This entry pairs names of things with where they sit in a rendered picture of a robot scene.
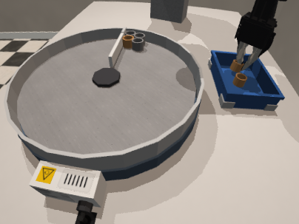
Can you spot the grey metal bushing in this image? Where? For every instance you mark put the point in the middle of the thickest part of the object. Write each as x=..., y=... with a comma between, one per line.
x=140, y=35
x=130, y=33
x=137, y=44

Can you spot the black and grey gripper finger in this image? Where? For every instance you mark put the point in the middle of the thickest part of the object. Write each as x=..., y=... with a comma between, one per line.
x=242, y=50
x=257, y=52

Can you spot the grey round turntable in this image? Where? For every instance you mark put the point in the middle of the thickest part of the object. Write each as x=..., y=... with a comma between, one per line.
x=77, y=103

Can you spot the bronze bushing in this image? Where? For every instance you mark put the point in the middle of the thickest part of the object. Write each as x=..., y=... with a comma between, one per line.
x=235, y=66
x=127, y=41
x=239, y=80

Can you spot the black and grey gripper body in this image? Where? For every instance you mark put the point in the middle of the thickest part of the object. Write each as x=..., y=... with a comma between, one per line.
x=258, y=24

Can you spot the blue open-top crate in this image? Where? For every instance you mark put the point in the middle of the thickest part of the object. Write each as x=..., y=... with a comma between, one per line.
x=258, y=80

